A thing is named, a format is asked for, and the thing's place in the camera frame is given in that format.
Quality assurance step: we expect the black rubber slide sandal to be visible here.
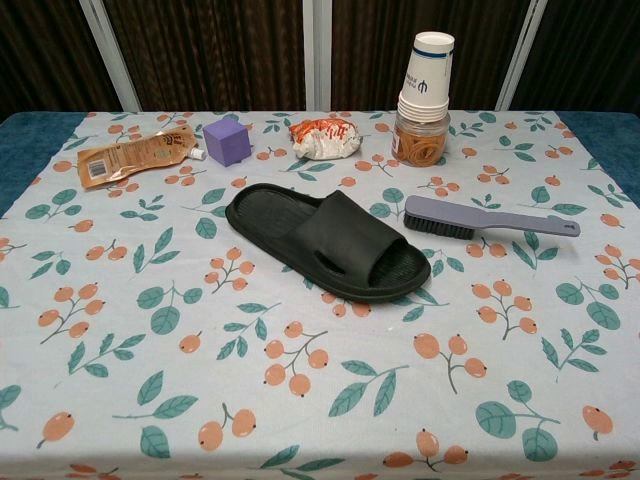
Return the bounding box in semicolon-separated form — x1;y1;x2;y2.
225;182;432;304

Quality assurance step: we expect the grey scrub brush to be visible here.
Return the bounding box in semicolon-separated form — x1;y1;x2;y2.
403;194;582;241

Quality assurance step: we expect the crumpled orange white wrapper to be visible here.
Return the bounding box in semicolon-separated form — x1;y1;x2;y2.
288;117;361;160

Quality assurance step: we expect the floral fruit print tablecloth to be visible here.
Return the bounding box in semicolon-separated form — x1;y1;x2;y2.
0;110;640;480

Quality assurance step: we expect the clear jar of rubber bands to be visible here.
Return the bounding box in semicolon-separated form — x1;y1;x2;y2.
392;110;450;168

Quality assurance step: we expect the purple foam cube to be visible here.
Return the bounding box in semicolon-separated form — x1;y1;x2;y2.
202;118;251;167

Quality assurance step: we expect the white paper cup stack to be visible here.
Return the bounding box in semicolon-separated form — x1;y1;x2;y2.
397;30;456;122

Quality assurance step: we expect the orange spout pouch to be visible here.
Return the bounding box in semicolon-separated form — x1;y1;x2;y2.
76;124;207;192

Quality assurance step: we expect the dark brown ribbed curtain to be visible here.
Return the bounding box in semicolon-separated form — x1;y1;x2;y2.
0;0;640;114

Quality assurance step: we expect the white screen frame post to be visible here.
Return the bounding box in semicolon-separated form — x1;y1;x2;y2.
495;0;547;112
302;0;333;112
79;0;142;112

